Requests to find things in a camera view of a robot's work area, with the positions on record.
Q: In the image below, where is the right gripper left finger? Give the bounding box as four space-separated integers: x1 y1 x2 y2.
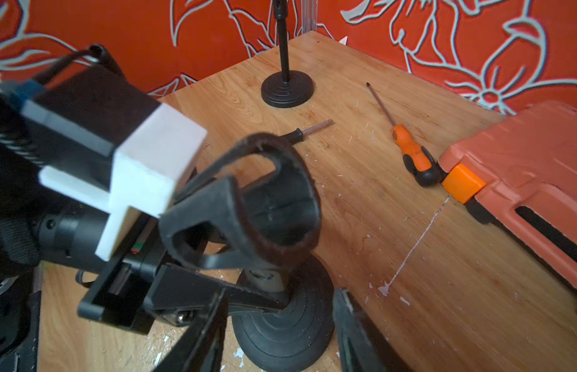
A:
154 289 229 371

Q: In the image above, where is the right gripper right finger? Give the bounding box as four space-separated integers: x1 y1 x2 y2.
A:
333 288 412 371

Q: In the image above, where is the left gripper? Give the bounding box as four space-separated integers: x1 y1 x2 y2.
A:
77 213 289 335

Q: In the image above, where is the black round stand base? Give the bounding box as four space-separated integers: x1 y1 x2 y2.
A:
261 70 315 109

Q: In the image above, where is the black microphone stand pole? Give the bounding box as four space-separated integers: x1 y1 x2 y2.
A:
272 0 290 84

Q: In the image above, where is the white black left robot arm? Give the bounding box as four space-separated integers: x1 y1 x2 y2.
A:
0 80 321 371

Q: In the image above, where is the orange plastic tool case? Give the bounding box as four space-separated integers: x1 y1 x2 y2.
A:
439 101 577 292

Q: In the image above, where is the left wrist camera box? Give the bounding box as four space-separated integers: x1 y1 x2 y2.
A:
19 66 207 260

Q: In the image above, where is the orange black handled screwdriver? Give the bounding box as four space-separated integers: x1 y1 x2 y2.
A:
366 82 443 188

